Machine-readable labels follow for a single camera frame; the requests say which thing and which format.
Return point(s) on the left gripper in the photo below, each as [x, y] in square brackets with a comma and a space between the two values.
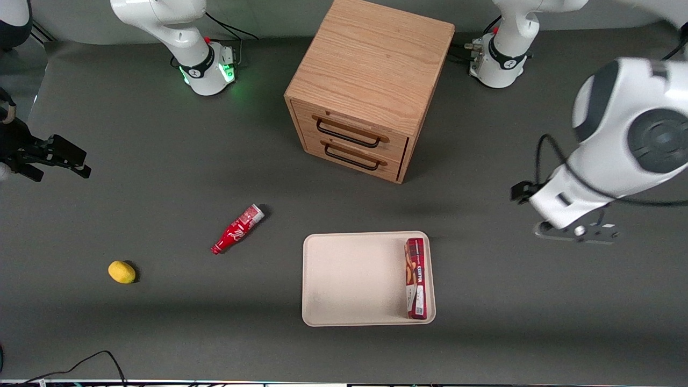
[520, 191]

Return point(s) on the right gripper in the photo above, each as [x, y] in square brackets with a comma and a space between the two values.
[20, 146]

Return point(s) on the red cookie box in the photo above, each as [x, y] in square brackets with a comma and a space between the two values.
[416, 279]

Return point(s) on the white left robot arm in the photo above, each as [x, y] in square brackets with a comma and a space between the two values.
[618, 118]

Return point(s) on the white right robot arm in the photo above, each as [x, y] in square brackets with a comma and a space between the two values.
[183, 32]

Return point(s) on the beige rectangular tray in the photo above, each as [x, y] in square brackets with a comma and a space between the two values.
[355, 279]

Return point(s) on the yellow lemon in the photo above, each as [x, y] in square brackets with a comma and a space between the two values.
[121, 272]

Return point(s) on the red cola bottle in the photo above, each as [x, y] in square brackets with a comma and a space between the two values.
[236, 230]

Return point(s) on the wooden drawer cabinet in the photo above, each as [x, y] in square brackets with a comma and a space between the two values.
[371, 59]

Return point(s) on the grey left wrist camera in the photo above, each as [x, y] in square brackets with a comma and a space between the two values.
[578, 233]

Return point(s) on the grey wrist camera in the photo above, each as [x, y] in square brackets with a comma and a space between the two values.
[578, 233]
[3, 172]

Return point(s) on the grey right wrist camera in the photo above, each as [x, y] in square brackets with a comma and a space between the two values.
[3, 172]

